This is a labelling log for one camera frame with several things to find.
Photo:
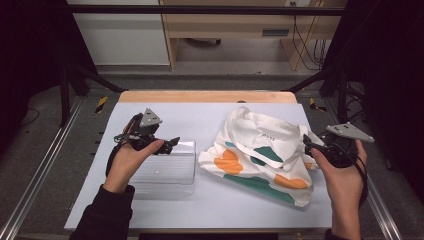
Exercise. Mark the black metal frame stand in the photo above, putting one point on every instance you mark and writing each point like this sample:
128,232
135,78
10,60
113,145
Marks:
342,100
65,100

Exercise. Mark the white cabinet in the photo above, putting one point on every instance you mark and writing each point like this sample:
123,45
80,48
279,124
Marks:
123,40

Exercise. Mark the clear plastic tray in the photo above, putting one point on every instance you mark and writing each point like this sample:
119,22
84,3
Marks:
170,170

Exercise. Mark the black chair base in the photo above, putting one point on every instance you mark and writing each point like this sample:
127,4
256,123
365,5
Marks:
203,41

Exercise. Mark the person's left hand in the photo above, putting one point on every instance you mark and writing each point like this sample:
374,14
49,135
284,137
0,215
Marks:
125,166

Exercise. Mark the black horizontal frame bar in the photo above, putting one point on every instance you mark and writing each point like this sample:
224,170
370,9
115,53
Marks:
200,10

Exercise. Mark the yellow black tape strip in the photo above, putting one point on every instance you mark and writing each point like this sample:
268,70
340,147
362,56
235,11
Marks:
101,104
313,105

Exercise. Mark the aluminium rail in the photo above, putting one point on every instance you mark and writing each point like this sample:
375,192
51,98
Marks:
40,170
383,213

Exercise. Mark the pale blue table mat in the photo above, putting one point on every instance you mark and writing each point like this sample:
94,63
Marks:
200,126

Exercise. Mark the person's right hand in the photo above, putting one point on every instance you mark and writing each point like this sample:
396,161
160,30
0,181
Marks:
345,183

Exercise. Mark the light wooden desk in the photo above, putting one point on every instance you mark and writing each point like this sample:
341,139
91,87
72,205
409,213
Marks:
226,25

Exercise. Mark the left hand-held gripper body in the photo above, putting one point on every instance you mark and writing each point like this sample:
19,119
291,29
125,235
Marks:
148,119

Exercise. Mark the black curtain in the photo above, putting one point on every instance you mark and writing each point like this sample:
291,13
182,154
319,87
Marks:
30,50
393,66

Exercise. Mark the white tote bag coloured patches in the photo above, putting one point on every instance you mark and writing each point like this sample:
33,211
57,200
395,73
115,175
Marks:
263,146

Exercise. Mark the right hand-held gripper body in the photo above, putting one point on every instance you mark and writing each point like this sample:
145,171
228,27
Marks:
348,131

